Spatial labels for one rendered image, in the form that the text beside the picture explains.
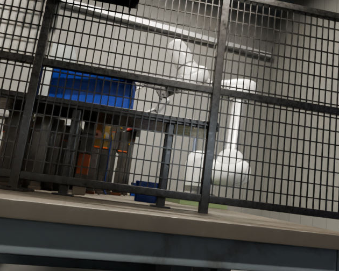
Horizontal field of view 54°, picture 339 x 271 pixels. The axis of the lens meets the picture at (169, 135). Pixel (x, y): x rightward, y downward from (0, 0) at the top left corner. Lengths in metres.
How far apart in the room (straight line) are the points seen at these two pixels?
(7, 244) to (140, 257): 0.30
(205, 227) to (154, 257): 0.14
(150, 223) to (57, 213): 0.21
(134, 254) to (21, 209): 0.28
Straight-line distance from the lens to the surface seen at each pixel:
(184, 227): 0.83
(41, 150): 1.45
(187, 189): 2.03
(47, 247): 0.83
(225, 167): 1.98
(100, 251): 0.84
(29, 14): 1.36
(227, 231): 0.88
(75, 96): 1.26
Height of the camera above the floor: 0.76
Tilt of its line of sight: 10 degrees up
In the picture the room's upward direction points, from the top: 7 degrees clockwise
